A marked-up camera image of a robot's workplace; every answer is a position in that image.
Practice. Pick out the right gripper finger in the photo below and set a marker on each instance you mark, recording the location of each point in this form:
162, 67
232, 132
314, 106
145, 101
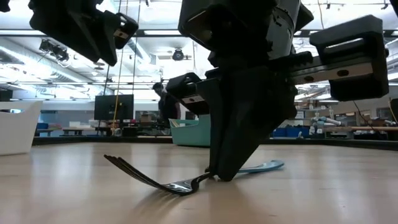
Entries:
216, 130
255, 118

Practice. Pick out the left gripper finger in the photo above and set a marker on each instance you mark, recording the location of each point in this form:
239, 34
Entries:
77, 31

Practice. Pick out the teal plastic bin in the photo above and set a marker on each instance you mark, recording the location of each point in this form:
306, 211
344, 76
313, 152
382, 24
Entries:
189, 133

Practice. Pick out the white plastic bin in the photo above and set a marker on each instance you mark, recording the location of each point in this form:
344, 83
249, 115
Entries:
17, 133

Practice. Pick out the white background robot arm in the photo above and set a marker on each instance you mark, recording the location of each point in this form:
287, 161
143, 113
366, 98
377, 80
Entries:
326, 120

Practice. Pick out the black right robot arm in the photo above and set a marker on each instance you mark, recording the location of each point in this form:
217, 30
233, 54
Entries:
396, 6

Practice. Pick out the shelf with blue bins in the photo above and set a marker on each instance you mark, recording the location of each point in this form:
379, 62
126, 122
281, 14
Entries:
292, 132

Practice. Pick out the person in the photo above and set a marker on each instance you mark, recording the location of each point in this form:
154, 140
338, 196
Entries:
168, 105

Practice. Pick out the black monitor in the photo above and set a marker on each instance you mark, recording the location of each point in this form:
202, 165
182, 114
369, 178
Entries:
113, 107

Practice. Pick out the long wooden bar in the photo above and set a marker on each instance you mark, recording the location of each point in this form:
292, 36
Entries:
357, 128

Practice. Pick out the black overhead camera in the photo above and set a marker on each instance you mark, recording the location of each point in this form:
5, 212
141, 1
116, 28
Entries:
51, 51
178, 55

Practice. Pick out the silver ceiling duct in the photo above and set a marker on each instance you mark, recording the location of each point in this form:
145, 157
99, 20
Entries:
25, 62

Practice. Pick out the black wall box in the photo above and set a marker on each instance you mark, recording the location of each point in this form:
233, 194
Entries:
5, 96

